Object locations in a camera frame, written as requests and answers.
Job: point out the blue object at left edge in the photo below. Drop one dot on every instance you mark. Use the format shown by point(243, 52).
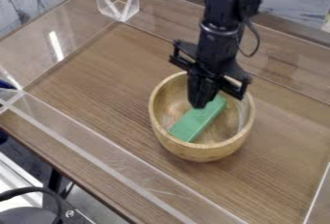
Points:
point(5, 85)

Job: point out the green rectangular block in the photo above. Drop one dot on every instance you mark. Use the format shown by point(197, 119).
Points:
point(196, 119)

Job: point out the brown wooden bowl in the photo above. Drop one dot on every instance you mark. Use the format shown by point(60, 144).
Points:
point(225, 133)

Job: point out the black table leg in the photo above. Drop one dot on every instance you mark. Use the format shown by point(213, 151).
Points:
point(54, 181)

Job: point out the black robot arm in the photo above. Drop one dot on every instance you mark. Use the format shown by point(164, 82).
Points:
point(227, 14)

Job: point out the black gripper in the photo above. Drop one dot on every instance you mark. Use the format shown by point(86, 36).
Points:
point(209, 61)

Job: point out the clear acrylic corner bracket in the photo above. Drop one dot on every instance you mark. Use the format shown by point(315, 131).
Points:
point(118, 10)

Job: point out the grey metal base plate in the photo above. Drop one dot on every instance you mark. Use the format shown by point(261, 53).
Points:
point(40, 215)

